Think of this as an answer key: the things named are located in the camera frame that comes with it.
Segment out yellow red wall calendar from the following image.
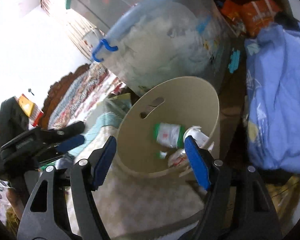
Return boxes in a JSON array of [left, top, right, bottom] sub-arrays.
[[18, 94, 43, 127]]

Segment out dark wooden headboard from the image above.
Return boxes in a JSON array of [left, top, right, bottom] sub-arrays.
[[38, 64, 90, 129]]

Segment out beige zigzag blanket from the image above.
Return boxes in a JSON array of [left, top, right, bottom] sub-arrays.
[[71, 98, 204, 239]]

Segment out orange snack packages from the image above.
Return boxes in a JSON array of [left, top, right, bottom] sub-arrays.
[[220, 0, 282, 37]]

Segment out clear blue-lid storage box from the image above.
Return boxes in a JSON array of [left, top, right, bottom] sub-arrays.
[[92, 0, 231, 96]]

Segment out green white bottle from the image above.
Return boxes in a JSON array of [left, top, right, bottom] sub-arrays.
[[153, 122, 185, 148]]

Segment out blue plastic bag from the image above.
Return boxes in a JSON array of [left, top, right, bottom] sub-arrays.
[[244, 22, 300, 174]]

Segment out beige trash bin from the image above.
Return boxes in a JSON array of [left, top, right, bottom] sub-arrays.
[[115, 76, 220, 179]]

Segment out floral quilt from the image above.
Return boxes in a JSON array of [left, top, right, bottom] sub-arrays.
[[47, 63, 126, 129]]

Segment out person left hand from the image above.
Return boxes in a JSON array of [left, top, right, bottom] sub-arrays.
[[6, 188, 24, 220]]

